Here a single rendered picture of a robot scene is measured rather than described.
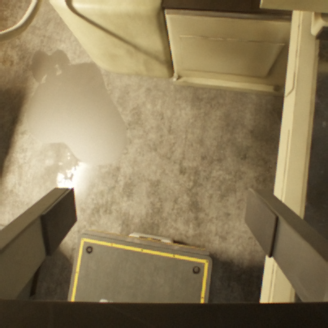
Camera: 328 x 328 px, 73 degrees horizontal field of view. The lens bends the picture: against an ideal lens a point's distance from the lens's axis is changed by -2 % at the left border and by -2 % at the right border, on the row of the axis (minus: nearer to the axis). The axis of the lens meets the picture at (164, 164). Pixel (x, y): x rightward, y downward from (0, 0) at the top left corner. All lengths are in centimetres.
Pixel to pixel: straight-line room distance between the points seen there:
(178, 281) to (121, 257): 30
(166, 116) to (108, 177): 57
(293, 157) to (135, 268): 87
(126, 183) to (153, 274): 62
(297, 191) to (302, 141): 16
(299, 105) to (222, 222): 86
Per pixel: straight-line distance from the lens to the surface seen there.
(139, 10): 124
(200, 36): 129
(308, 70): 97
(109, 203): 158
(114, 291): 131
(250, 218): 17
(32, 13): 130
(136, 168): 154
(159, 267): 122
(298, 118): 88
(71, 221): 17
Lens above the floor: 148
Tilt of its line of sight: 79 degrees down
